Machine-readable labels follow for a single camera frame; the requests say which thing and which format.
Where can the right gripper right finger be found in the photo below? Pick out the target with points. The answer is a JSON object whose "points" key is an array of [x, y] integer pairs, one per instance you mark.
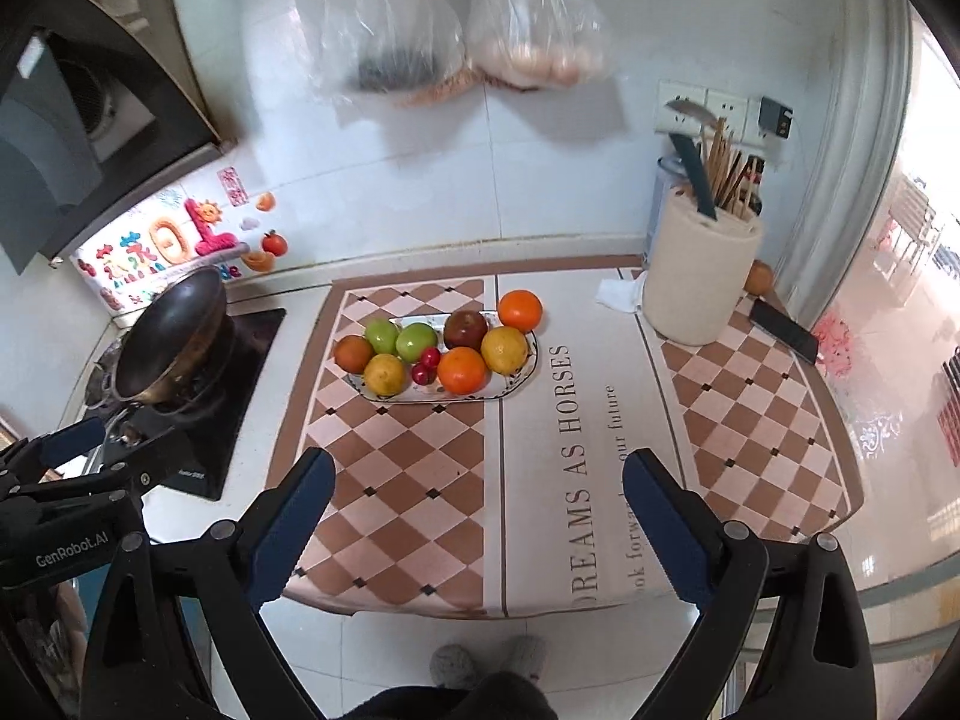
{"points": [[816, 662]]}

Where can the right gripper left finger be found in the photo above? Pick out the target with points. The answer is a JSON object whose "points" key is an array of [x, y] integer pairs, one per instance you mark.
{"points": [[140, 661]]}

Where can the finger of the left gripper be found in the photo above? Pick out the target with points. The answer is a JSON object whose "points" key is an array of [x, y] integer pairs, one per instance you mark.
{"points": [[28, 460], [148, 465]]}

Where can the dark orange tangerine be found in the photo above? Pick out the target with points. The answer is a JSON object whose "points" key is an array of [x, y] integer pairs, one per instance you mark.
{"points": [[353, 353]]}

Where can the yellow lemon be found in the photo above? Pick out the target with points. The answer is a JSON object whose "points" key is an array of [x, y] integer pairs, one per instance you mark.
{"points": [[385, 375], [505, 350]]}

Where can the green apple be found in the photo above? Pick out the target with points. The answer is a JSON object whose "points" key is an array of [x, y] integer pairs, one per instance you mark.
{"points": [[413, 340], [382, 335]]}

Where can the cherry tomato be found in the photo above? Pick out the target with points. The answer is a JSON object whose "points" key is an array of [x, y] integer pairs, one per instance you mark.
{"points": [[422, 374], [431, 357]]}

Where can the orange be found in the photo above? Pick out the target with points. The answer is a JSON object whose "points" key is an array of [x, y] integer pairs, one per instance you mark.
{"points": [[462, 372], [520, 309]]}

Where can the dark red apple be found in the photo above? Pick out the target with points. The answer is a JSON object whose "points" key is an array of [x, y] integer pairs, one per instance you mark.
{"points": [[465, 329]]}

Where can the blue kitchen cabinet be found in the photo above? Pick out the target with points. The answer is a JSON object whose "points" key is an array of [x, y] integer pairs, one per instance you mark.
{"points": [[199, 637]]}

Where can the black gas stove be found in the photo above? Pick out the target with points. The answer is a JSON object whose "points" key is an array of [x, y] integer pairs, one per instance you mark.
{"points": [[208, 411]]}

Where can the black frying pan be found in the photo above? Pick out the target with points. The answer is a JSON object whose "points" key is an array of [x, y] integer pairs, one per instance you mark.
{"points": [[181, 330]]}

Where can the left grey slipper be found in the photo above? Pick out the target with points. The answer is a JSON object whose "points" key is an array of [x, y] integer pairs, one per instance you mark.
{"points": [[452, 667]]}

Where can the grey slipper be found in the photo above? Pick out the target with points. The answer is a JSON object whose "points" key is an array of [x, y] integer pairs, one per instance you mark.
{"points": [[527, 658], [452, 667]]}

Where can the right grey slipper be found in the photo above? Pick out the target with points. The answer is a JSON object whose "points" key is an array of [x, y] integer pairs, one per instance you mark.
{"points": [[527, 658]]}

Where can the black smartphone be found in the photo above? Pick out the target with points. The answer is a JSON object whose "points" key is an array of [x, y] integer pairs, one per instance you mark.
{"points": [[784, 329]]}

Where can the black range hood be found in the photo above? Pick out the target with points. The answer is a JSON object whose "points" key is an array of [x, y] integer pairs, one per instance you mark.
{"points": [[100, 108]]}

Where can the checkered table mat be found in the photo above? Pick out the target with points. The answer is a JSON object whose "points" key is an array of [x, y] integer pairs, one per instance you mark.
{"points": [[512, 504]]}

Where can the oval floral ceramic plate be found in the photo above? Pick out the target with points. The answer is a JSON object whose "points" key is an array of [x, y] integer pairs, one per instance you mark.
{"points": [[496, 386]]}

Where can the small brown onion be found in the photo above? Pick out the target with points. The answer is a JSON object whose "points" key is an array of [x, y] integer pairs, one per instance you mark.
{"points": [[760, 279]]}

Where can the cream utensil holder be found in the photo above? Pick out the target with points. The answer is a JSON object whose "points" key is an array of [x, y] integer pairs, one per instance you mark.
{"points": [[698, 269]]}

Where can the crumpled white tissue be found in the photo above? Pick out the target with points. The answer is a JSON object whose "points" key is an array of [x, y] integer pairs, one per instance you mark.
{"points": [[625, 296]]}

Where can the wooden chopsticks bundle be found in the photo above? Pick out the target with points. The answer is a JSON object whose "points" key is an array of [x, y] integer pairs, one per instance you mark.
{"points": [[733, 175]]}

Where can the metal tin can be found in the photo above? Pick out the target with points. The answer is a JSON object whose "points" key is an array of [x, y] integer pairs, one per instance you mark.
{"points": [[670, 175]]}

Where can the plastic bag with dark item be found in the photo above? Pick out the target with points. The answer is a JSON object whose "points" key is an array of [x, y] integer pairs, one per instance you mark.
{"points": [[409, 53]]}

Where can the black plug adapter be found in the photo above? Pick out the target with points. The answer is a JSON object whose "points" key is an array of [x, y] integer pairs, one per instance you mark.
{"points": [[775, 118]]}

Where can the metal ladle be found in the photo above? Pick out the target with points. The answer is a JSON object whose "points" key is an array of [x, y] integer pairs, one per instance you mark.
{"points": [[695, 111]]}

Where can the plastic bag with eggs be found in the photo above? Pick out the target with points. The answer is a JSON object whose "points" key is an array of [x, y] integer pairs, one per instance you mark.
{"points": [[538, 44]]}

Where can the colourful wall sticker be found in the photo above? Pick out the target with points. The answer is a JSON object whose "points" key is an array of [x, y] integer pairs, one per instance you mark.
{"points": [[209, 221]]}

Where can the dark blue knife handle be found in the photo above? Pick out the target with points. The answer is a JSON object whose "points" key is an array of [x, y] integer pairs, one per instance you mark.
{"points": [[694, 168]]}

